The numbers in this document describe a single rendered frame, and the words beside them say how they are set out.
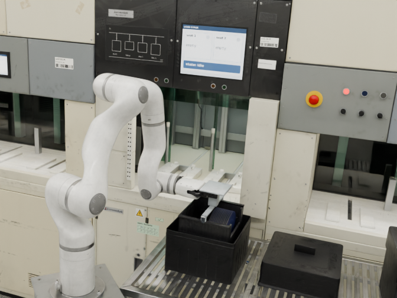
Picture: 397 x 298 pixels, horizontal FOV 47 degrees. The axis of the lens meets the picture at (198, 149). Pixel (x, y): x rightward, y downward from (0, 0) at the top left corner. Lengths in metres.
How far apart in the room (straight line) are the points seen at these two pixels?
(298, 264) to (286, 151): 0.50
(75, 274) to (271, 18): 1.23
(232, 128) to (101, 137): 1.56
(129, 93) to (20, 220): 1.41
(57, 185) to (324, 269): 1.00
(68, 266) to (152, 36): 1.05
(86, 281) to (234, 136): 1.61
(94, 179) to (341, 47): 1.09
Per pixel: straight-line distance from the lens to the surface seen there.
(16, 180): 2.69
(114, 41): 2.20
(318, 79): 1.95
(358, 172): 2.51
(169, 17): 2.08
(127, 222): 2.40
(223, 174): 2.51
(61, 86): 2.37
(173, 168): 2.56
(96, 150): 1.56
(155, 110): 1.73
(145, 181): 1.78
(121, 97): 1.55
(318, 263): 1.84
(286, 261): 1.81
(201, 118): 3.04
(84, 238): 1.61
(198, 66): 2.05
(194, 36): 2.05
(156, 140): 1.77
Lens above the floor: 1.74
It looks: 17 degrees down
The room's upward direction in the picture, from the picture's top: 4 degrees clockwise
